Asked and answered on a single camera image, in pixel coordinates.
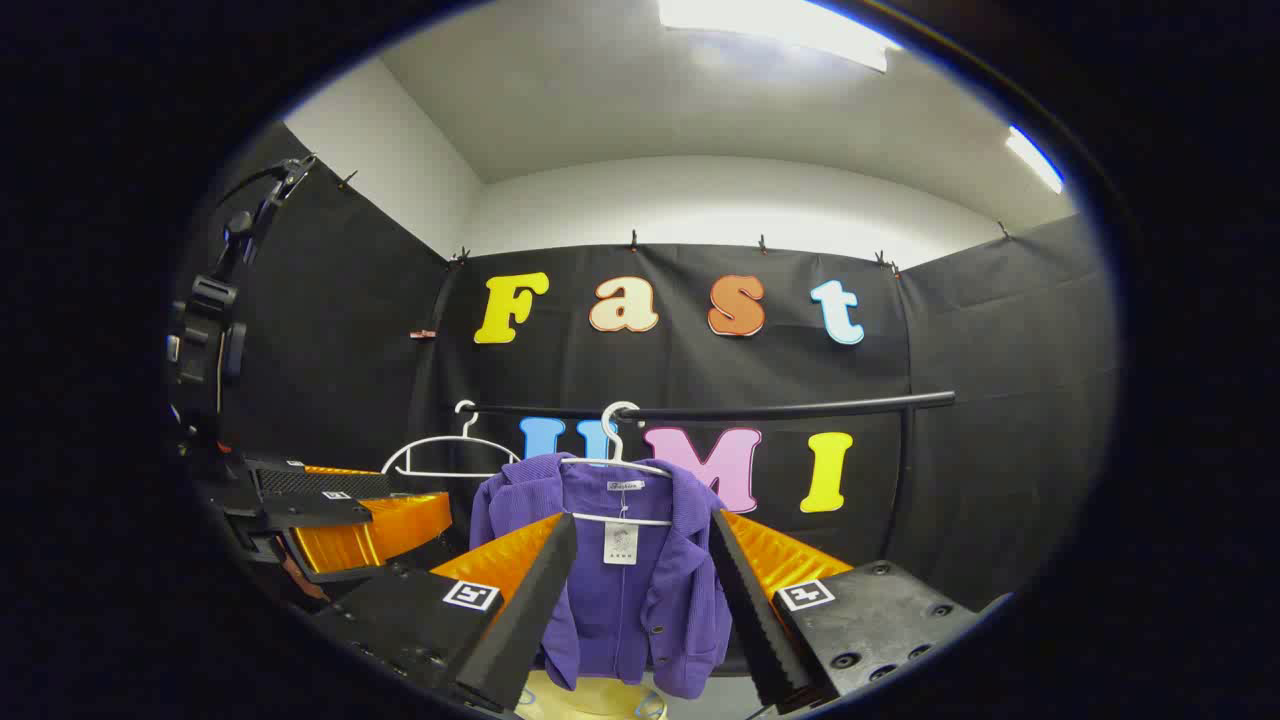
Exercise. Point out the narrow ceiling light strip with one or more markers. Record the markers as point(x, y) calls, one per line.
point(1035, 160)

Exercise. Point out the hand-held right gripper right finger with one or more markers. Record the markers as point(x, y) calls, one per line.
point(755, 620)

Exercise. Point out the black clothes rail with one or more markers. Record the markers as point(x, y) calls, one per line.
point(800, 407)

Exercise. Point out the beige laundry hamper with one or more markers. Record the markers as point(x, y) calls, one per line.
point(590, 700)

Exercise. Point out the black backdrop cloth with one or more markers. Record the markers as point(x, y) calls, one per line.
point(340, 330)

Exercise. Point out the large ceiling light panel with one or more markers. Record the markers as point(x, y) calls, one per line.
point(770, 22)

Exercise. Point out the row of black backdrop clips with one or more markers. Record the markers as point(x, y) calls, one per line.
point(633, 241)

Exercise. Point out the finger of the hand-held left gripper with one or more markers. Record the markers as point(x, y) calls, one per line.
point(320, 482)
point(400, 525)

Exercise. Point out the white plastic hanger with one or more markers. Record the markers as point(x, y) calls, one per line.
point(611, 440)
point(470, 437)

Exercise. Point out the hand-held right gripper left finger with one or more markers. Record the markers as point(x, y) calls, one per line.
point(520, 620)

